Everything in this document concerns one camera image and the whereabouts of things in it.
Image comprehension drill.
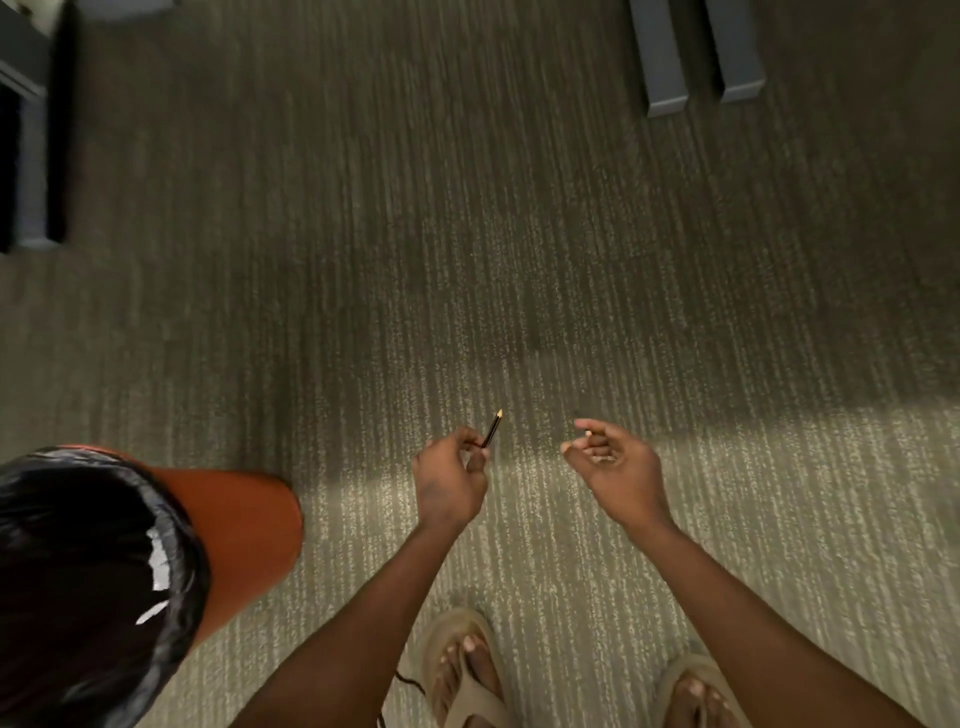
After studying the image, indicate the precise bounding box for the person's left hand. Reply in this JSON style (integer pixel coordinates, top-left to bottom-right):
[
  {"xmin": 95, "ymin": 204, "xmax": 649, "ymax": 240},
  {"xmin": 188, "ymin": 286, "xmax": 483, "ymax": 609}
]
[{"xmin": 411, "ymin": 426, "xmax": 491, "ymax": 536}]

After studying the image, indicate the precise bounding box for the person's right hand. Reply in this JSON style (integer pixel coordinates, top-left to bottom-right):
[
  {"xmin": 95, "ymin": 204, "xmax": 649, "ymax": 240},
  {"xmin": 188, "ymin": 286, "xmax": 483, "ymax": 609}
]
[{"xmin": 560, "ymin": 417, "xmax": 677, "ymax": 531}]

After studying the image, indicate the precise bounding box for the person's left forearm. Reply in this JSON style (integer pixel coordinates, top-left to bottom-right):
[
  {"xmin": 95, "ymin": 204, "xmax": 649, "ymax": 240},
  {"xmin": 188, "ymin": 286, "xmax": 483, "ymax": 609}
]
[{"xmin": 231, "ymin": 517, "xmax": 468, "ymax": 728}]

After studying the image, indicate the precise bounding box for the person's right forearm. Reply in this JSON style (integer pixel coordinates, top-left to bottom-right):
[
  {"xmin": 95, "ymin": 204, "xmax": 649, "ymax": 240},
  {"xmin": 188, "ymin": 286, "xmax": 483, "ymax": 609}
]
[{"xmin": 622, "ymin": 513, "xmax": 927, "ymax": 728}]

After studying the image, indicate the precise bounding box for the person's left foot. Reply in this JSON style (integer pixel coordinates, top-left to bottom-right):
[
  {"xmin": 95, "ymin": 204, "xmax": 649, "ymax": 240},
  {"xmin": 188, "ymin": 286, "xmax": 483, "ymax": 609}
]
[{"xmin": 432, "ymin": 633, "xmax": 505, "ymax": 728}]

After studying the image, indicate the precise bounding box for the person's foot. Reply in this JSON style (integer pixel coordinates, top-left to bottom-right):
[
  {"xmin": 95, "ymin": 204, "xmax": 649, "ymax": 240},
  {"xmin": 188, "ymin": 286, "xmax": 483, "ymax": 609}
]
[
  {"xmin": 432, "ymin": 633, "xmax": 505, "ymax": 728},
  {"xmin": 671, "ymin": 675, "xmax": 744, "ymax": 728}
]

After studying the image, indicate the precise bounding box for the beige sandal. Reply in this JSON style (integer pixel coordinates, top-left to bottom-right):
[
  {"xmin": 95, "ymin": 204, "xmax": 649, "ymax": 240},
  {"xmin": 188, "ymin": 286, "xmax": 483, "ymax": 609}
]
[
  {"xmin": 414, "ymin": 606, "xmax": 513, "ymax": 728},
  {"xmin": 651, "ymin": 651, "xmax": 753, "ymax": 728}
]

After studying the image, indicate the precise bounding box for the orange waste bin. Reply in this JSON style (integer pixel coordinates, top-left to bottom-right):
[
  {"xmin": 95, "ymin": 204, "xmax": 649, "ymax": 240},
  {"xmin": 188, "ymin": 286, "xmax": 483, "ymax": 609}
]
[{"xmin": 56, "ymin": 444, "xmax": 306, "ymax": 648}]

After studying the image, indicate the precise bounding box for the person's right foot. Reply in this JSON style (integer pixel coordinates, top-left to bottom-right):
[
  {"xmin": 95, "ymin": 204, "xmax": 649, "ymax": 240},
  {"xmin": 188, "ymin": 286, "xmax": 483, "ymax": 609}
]
[{"xmin": 671, "ymin": 675, "xmax": 744, "ymax": 728}]

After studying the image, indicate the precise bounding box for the grey furniture leg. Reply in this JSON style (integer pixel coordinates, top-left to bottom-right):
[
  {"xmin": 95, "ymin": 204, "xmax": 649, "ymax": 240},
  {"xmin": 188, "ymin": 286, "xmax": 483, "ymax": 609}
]
[
  {"xmin": 627, "ymin": 0, "xmax": 690, "ymax": 119},
  {"xmin": 702, "ymin": 0, "xmax": 767, "ymax": 105}
]

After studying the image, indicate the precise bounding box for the black bin liner bag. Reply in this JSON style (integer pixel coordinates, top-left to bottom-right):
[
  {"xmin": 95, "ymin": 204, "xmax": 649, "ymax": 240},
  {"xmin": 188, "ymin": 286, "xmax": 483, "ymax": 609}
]
[{"xmin": 0, "ymin": 447, "xmax": 212, "ymax": 728}]

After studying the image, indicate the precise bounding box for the dark grey cabinet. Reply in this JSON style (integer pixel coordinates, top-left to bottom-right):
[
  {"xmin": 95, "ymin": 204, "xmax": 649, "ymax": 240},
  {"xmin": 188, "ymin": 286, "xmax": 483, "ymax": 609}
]
[{"xmin": 0, "ymin": 0, "xmax": 78, "ymax": 254}]

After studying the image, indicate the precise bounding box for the thin black cord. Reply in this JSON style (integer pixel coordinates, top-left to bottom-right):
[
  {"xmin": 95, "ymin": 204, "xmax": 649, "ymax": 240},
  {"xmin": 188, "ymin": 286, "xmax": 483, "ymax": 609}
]
[{"xmin": 377, "ymin": 666, "xmax": 429, "ymax": 728}]

